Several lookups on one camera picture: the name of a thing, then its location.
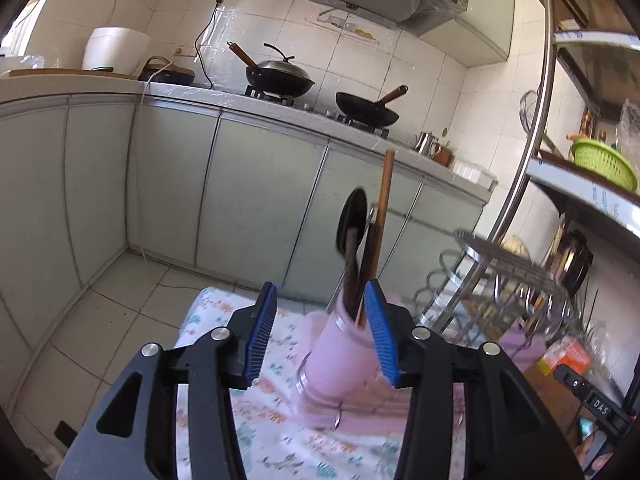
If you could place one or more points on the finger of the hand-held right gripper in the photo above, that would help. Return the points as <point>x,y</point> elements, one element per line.
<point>570,381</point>

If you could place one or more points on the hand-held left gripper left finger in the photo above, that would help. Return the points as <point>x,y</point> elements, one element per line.
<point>260,330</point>

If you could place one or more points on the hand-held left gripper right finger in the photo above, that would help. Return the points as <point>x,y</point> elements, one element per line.
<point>382,330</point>

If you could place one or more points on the dark chopstick with gold band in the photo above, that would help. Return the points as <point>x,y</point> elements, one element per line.
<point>374,247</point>
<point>365,280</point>

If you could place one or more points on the pink plastic cup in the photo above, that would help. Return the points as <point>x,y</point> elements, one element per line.
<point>520,347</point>
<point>335,360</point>

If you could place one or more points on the black spoon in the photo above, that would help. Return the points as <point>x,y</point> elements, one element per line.
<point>352,220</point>

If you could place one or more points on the brown wooden chopstick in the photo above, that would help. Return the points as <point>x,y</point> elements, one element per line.
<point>385,185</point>

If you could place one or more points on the person's right hand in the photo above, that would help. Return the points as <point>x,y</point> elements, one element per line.
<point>595,455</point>

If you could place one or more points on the orange food packet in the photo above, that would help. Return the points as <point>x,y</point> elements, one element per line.
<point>570,355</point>

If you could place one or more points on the cardboard sheet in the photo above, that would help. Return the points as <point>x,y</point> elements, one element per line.
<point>540,385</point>

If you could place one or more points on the green onions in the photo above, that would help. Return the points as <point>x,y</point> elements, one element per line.
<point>591,310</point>

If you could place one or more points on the pink plastic drip tray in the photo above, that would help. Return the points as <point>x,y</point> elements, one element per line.
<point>375,415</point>

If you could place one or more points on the floral tablecloth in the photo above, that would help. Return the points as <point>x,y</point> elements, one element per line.
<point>280,435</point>

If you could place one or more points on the green kitchen base cabinets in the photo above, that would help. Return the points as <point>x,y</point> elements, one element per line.
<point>260,185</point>

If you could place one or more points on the napa cabbage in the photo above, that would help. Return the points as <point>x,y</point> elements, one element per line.
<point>515,246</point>

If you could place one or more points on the white lidded container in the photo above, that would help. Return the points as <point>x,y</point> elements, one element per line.
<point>472,172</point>

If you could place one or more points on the brown pot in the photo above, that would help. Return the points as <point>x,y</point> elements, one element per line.
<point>444,156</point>

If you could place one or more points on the metal shelf unit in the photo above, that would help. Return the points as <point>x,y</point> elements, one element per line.
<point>575,191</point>

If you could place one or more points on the steel kettle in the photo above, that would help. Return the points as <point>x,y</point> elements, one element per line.
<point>426,144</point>

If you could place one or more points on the open black wok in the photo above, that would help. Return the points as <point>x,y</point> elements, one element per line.
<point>365,110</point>

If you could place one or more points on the green plastic basket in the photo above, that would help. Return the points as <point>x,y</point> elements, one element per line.
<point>605,162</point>

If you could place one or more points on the gas stove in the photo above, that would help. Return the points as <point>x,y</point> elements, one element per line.
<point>280,99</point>

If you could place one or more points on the clear plastic bag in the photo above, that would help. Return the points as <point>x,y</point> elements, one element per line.
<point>630,125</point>

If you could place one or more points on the steel wok lid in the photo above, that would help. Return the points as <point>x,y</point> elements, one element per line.
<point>285,67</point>

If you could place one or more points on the black countertop appliance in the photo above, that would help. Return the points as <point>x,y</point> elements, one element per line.
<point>170,77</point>

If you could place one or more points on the white rice cooker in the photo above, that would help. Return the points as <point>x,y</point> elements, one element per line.
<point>117,52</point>

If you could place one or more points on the wooden cutting board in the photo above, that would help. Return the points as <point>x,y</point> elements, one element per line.
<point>60,73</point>

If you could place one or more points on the clear wall shelf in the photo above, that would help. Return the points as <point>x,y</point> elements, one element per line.
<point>345,22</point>

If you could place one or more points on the green wall cabinet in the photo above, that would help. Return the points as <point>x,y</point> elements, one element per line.
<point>475,10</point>

